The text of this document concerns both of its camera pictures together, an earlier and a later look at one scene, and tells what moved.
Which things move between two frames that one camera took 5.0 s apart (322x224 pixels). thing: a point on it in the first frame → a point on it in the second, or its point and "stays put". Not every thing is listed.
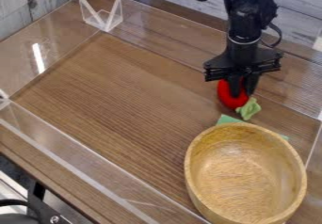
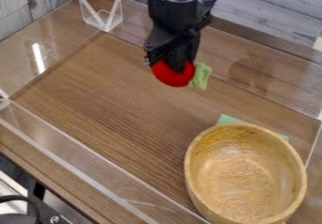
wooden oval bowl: (245, 175) stays put
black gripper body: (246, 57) → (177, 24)
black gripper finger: (235, 82) → (182, 54)
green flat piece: (225, 120) stays put
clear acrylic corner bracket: (102, 19) stays put
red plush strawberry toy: (230, 101) → (172, 77)
